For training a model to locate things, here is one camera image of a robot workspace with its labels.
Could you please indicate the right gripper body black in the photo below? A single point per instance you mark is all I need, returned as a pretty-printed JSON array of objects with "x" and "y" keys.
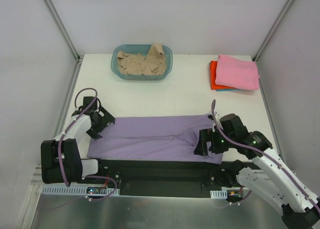
[{"x": 204, "y": 142}]

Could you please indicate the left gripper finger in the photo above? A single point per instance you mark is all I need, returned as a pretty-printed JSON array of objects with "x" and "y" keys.
[
  {"x": 107, "y": 118},
  {"x": 93, "y": 134}
]

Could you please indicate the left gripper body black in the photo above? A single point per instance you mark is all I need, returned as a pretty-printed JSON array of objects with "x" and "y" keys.
[{"x": 103, "y": 124}]

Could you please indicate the purple t shirt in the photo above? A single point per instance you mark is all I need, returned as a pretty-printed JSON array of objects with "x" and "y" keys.
[{"x": 162, "y": 138}]

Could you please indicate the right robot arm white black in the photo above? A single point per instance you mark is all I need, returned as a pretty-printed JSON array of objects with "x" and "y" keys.
[{"x": 297, "y": 205}]

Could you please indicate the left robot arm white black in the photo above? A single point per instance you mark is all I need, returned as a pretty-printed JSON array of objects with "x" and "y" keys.
[{"x": 60, "y": 157}]

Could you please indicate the blue folded t shirt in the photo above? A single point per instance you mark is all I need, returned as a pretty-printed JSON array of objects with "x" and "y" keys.
[{"x": 230, "y": 91}]

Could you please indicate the pink folded t shirt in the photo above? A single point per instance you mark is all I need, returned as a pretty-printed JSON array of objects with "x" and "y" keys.
[{"x": 235, "y": 73}]

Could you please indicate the orange folded t shirt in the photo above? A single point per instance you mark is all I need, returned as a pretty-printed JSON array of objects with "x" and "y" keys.
[{"x": 212, "y": 69}]

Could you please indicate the beige t shirt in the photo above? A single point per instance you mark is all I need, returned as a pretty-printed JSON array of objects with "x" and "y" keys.
[{"x": 153, "y": 64}]

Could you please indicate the teal plastic basket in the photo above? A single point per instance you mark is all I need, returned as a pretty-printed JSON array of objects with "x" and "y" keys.
[{"x": 142, "y": 49}]

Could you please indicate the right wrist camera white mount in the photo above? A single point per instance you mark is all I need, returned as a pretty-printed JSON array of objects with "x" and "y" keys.
[{"x": 214, "y": 116}]

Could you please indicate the front aluminium rail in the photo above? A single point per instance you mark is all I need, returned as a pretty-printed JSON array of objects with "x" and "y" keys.
[{"x": 211, "y": 175}]

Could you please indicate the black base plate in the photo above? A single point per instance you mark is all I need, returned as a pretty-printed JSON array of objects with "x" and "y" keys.
[{"x": 181, "y": 189}]

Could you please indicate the right grey cable duct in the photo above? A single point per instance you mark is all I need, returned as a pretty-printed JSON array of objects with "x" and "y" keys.
[{"x": 219, "y": 194}]

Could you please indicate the grey cable duct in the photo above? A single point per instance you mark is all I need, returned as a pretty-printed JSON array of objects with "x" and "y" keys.
[
  {"x": 79, "y": 191},
  {"x": 219, "y": 194}
]

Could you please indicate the left grey cable duct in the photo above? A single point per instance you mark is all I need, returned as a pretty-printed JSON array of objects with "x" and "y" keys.
[{"x": 79, "y": 191}]

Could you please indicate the right aluminium frame post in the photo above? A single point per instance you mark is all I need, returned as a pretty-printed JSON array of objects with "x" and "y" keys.
[{"x": 273, "y": 29}]

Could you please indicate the aluminium frame post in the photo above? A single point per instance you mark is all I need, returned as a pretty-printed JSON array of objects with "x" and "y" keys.
[
  {"x": 273, "y": 29},
  {"x": 61, "y": 27}
]

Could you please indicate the left aluminium frame post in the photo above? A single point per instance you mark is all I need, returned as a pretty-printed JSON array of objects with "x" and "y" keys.
[{"x": 61, "y": 27}]

